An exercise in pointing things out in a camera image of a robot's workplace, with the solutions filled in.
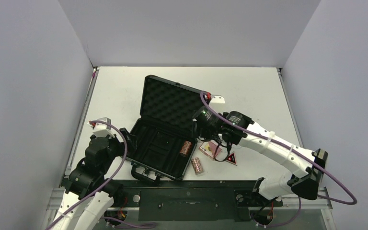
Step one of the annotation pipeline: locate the red playing card box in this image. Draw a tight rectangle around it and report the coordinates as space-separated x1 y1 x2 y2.
198 141 222 160

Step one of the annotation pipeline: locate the poker chip roll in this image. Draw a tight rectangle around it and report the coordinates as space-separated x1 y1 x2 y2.
179 140 192 157
191 157 204 175

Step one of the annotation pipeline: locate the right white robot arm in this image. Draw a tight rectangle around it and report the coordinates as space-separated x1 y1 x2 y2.
193 106 328 205

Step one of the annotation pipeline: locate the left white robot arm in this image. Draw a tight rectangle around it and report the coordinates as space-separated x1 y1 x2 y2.
47 127 137 230

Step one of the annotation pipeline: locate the red black triangular card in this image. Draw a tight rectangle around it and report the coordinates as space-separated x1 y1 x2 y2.
225 152 237 165

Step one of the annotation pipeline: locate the black foam-lined carrying case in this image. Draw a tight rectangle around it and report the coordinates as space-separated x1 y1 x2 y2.
126 75 203 185

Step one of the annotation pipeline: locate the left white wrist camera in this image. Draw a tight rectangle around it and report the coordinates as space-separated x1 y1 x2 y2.
88 117 113 138

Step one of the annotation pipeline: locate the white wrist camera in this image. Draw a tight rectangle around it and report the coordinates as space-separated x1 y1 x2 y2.
208 95 225 106
88 117 113 138

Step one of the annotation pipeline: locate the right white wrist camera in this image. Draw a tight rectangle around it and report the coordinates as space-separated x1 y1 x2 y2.
208 95 225 106

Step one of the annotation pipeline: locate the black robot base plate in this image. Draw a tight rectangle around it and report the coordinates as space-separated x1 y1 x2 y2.
105 180 283 222

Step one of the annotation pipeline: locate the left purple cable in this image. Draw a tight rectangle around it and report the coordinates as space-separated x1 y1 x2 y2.
44 120 128 230

